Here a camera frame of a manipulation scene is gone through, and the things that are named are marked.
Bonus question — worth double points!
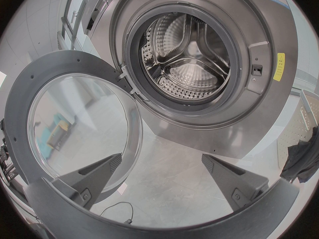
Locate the cream laundry basket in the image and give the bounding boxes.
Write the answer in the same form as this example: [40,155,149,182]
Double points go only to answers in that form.
[277,89,319,171]

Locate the washing machine door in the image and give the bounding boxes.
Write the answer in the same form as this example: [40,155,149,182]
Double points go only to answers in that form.
[3,50,144,204]

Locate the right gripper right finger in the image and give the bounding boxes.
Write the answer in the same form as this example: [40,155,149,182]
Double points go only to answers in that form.
[201,153,270,213]

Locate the black cable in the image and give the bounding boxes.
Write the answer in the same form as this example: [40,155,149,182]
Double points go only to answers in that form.
[100,202,134,225]

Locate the black garment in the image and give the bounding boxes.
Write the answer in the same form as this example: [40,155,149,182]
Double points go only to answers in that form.
[280,125,319,184]

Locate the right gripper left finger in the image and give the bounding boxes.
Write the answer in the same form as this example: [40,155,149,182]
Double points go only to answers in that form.
[52,153,123,210]

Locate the grey washing machine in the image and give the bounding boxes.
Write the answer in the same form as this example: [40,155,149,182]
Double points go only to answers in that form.
[85,0,300,160]

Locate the window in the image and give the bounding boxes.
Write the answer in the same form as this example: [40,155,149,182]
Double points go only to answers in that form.
[60,0,101,50]

